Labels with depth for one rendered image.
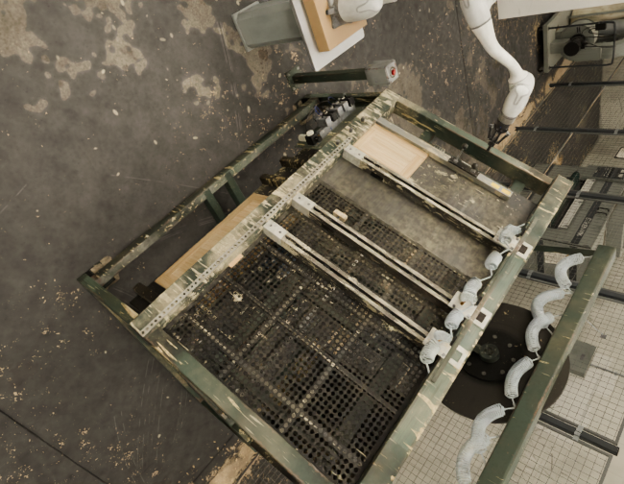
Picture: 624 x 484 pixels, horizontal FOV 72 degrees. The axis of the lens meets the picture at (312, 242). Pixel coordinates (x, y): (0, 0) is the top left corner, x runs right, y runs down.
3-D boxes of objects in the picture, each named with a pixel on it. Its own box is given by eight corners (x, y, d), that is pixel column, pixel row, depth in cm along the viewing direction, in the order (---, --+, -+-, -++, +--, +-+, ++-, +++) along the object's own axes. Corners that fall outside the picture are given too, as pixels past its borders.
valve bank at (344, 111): (333, 87, 294) (360, 86, 277) (340, 107, 302) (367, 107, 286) (285, 128, 272) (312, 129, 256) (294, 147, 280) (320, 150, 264)
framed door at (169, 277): (254, 195, 307) (253, 192, 305) (308, 207, 269) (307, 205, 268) (156, 283, 268) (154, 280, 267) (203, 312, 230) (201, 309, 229)
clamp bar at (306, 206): (300, 197, 251) (301, 170, 230) (484, 322, 216) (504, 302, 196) (289, 207, 246) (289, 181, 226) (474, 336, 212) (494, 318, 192)
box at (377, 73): (372, 60, 289) (395, 59, 277) (377, 78, 296) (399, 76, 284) (362, 69, 284) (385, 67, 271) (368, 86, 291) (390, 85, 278)
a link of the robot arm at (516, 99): (516, 121, 233) (523, 107, 239) (531, 98, 220) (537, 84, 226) (497, 113, 235) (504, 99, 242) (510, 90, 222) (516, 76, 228)
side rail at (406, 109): (397, 108, 303) (401, 96, 293) (544, 190, 271) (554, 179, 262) (393, 112, 300) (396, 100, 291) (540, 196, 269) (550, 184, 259)
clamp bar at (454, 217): (349, 150, 272) (354, 121, 251) (523, 256, 238) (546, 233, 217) (340, 158, 267) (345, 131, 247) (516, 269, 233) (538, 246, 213)
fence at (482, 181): (379, 121, 287) (380, 116, 283) (510, 196, 260) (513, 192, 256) (374, 125, 285) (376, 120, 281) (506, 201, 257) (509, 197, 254)
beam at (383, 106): (383, 100, 306) (386, 87, 297) (397, 108, 303) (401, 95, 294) (134, 331, 211) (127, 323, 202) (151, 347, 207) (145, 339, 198)
